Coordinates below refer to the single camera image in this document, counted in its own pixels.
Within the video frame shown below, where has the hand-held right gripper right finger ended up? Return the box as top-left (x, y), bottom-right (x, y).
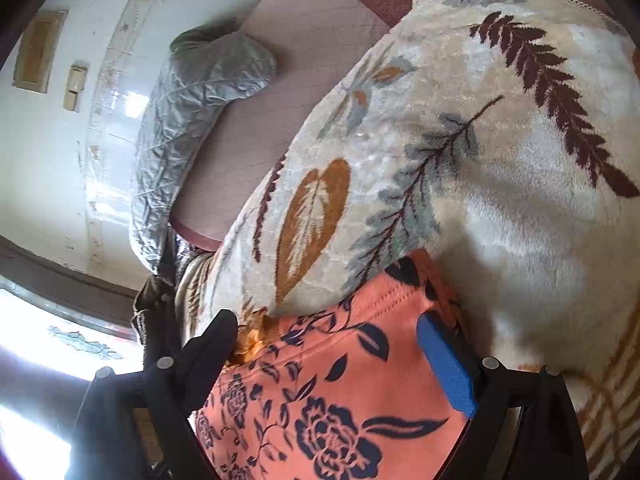
top-left (416, 309), bottom-right (588, 480)

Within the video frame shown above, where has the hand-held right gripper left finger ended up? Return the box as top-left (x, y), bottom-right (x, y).
top-left (70, 309), bottom-right (239, 480)

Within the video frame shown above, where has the orange floral blouse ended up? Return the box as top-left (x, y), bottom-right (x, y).
top-left (192, 249), bottom-right (471, 480)

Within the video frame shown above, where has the brown fleece garment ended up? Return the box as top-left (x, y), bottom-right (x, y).
top-left (132, 232), bottom-right (186, 361)

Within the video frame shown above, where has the stained glass window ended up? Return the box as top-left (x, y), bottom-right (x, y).
top-left (0, 285), bottom-right (151, 480)

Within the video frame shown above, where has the leaf print blanket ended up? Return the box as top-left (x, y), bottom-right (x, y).
top-left (170, 0), bottom-right (640, 480)

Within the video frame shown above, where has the grey quilted pillow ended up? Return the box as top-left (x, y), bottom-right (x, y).
top-left (129, 24), bottom-right (277, 275)

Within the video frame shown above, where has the beige wall switch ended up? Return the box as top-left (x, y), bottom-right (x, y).
top-left (62, 65), bottom-right (90, 112)

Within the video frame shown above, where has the beige wall panel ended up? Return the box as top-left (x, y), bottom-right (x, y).
top-left (12, 9), bottom-right (69, 93)

